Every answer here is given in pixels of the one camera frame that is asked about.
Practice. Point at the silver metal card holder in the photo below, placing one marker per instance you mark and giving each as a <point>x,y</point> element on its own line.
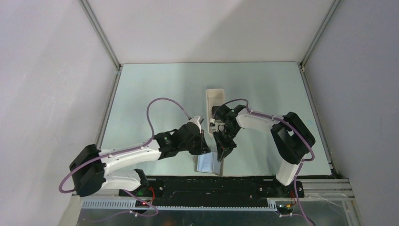
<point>208,163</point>

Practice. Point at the white plastic tray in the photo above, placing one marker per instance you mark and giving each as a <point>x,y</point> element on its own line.
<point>214,98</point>

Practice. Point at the right small circuit board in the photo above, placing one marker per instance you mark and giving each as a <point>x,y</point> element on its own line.
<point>288,207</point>

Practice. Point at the white slotted cable duct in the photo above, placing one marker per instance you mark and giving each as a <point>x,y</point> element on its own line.
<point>115,204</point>

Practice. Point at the right aluminium frame post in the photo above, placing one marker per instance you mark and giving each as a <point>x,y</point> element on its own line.
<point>319,33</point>

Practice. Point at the left small circuit board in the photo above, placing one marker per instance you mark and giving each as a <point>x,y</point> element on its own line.
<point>139,204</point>

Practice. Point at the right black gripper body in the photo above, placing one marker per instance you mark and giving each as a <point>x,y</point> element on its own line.
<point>228,130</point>

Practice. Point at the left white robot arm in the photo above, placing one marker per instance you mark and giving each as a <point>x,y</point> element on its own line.
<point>94,169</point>

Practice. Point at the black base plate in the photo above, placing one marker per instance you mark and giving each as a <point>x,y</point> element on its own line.
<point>195,191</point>

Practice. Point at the left aluminium frame post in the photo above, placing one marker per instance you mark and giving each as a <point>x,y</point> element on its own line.
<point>92,18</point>

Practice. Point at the black credit card stack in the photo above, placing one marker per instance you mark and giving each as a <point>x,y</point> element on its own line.
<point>213,110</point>

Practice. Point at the aluminium frame post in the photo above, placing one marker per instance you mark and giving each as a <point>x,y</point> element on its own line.
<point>92,18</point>
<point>319,33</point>

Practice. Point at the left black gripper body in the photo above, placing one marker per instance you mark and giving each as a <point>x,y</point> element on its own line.
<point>193,147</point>

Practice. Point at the small circuit board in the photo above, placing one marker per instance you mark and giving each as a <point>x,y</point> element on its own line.
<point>288,207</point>
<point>139,204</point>

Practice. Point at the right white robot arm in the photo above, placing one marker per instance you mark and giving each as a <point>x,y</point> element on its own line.
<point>292,138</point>

